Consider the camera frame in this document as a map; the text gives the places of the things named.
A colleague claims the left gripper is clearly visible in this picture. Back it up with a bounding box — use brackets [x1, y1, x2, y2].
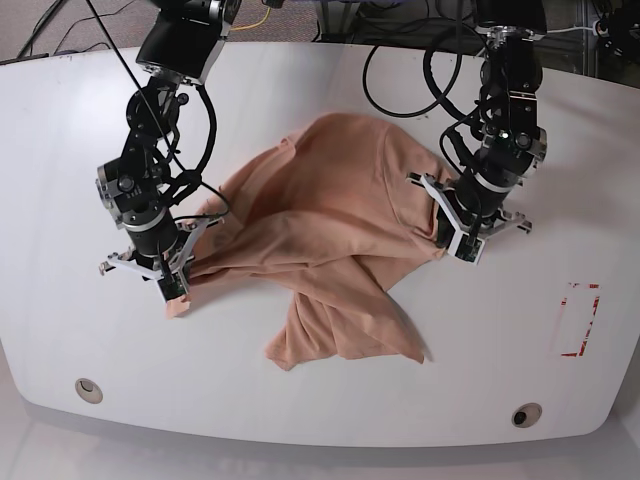
[407, 134, 533, 249]

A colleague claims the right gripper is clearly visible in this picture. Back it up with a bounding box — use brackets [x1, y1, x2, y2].
[96, 159, 225, 280]

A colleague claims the peach t-shirt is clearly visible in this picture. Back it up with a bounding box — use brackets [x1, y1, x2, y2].
[166, 113, 449, 371]

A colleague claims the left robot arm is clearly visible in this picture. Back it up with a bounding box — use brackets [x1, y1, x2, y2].
[408, 1, 547, 263]

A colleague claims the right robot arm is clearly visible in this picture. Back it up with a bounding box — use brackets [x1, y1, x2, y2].
[96, 1, 240, 285]

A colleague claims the red tape rectangle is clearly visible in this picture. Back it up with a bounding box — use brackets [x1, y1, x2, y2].
[551, 282, 601, 358]

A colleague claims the right table grommet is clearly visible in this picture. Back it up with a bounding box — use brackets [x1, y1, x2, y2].
[511, 403, 542, 429]

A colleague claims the table grommet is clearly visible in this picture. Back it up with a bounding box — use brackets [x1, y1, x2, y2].
[511, 403, 542, 429]
[75, 378, 104, 405]

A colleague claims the left table grommet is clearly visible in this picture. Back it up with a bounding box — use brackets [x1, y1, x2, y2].
[75, 378, 104, 405]

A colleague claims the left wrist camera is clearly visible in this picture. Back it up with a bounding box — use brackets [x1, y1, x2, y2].
[447, 230, 485, 265]

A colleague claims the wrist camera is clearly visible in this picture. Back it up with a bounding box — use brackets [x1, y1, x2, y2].
[447, 230, 485, 265]
[157, 272, 188, 302]

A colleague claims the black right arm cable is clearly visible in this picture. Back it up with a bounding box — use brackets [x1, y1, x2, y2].
[164, 84, 231, 221]

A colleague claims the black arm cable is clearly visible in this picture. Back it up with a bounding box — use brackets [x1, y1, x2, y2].
[164, 84, 231, 221]
[362, 19, 494, 136]

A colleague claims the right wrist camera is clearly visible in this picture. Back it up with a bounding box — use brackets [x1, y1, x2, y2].
[157, 272, 188, 302]

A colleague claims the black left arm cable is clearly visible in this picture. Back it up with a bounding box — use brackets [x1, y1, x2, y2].
[362, 19, 494, 136]

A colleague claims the yellow cable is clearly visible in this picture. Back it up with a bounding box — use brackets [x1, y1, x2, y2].
[234, 9, 274, 32]

